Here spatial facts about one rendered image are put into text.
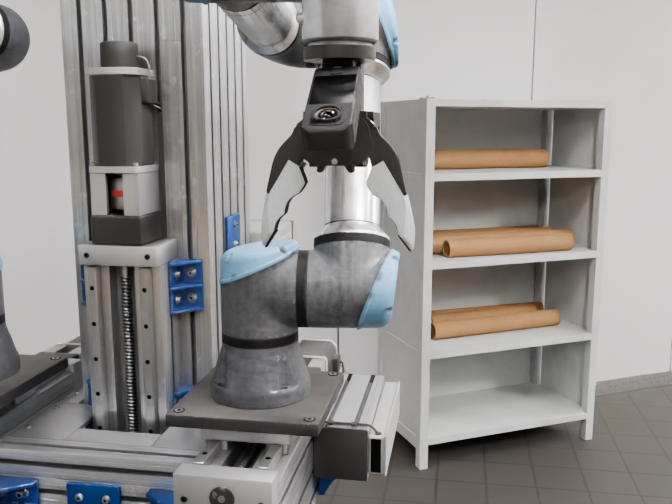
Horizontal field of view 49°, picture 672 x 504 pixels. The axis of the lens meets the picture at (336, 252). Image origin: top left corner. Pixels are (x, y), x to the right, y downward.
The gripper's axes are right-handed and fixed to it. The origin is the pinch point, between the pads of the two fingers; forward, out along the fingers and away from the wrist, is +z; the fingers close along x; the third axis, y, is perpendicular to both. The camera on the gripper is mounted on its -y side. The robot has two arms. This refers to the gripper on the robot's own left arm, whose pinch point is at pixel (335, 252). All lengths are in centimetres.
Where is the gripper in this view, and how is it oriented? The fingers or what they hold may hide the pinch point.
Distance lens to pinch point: 73.1
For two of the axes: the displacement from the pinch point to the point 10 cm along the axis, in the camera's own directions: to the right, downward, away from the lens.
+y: 1.7, -1.7, 9.7
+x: -9.9, -0.3, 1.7
